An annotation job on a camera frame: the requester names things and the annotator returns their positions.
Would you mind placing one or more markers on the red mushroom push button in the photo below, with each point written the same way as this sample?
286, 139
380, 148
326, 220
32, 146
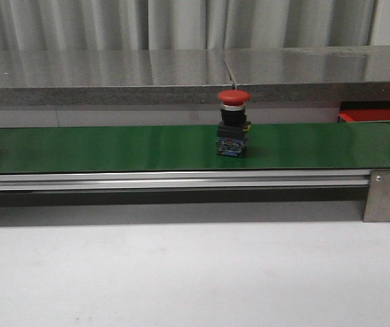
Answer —
231, 135

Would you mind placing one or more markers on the green conveyor belt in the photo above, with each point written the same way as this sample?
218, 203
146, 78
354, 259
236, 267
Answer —
192, 147

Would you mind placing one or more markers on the red plastic bin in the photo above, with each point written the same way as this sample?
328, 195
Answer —
363, 112

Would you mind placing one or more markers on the grey stone shelf right slab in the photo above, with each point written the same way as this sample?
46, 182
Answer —
327, 74

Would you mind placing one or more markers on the grey stone shelf slab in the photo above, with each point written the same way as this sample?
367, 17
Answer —
327, 74
111, 77

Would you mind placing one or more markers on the grey stone shelf left slab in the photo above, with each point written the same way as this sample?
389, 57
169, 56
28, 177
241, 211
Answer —
111, 77

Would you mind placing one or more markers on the grey pleated curtain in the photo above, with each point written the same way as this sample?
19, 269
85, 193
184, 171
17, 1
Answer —
181, 25

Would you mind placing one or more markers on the aluminium conveyor frame rail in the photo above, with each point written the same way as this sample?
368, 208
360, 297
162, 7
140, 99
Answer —
184, 179

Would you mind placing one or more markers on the steel conveyor support bracket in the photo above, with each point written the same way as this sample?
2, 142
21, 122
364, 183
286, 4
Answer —
377, 207

